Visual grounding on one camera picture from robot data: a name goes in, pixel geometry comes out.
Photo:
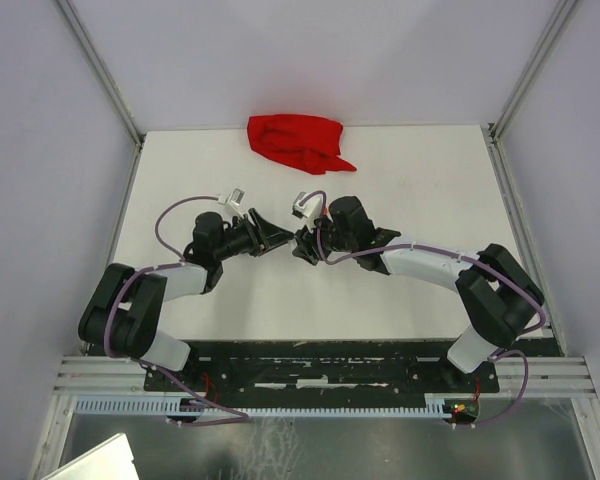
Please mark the left aluminium corner post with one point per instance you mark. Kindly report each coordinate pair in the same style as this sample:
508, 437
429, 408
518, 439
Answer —
99, 69

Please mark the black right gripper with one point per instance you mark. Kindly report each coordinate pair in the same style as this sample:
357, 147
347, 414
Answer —
307, 239

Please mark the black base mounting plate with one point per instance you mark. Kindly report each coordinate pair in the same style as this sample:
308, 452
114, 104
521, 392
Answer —
361, 379

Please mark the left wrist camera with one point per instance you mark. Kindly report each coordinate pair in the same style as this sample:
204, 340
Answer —
232, 201

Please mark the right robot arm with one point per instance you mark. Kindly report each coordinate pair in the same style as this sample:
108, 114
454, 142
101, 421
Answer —
500, 299

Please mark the right aluminium corner post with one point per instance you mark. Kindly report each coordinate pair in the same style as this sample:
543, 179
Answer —
549, 38

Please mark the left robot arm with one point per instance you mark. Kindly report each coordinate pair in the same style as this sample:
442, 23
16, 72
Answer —
124, 312

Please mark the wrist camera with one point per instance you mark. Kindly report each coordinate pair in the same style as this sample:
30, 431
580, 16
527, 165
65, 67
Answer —
232, 201
309, 206

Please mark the aluminium corner post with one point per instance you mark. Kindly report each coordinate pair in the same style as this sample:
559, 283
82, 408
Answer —
99, 69
549, 38

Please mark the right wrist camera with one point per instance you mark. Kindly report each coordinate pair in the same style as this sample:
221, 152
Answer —
309, 206

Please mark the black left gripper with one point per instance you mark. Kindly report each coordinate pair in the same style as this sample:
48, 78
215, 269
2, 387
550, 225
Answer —
262, 233

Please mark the aluminium frame rail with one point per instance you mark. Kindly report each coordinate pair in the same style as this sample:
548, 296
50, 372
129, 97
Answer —
548, 377

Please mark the red crumpled cloth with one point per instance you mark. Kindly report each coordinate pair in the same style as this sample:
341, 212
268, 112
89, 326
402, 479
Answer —
303, 142

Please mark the metal sheet plate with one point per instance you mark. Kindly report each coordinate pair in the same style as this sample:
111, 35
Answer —
111, 459

